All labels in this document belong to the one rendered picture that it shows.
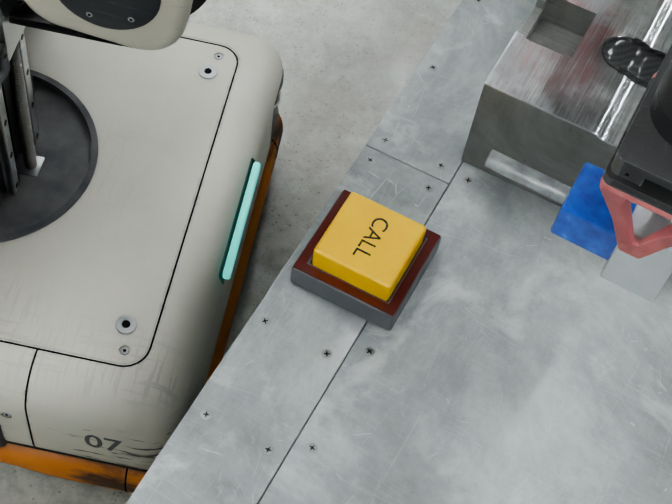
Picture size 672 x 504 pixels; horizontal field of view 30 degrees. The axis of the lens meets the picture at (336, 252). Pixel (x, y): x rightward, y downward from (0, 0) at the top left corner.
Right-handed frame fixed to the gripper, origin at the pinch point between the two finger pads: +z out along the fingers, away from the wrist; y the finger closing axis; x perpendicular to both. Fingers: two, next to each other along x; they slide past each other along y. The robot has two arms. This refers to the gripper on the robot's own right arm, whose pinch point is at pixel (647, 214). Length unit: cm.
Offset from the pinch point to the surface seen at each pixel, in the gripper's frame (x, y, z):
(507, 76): 12.6, 11.4, 6.5
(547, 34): 12.0, 19.6, 9.2
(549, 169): 7.2, 9.9, 11.9
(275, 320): 19.1, -9.8, 15.5
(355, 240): 16.6, -3.4, 11.8
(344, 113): 45, 73, 96
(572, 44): 10.0, 19.7, 9.2
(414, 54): 41, 91, 96
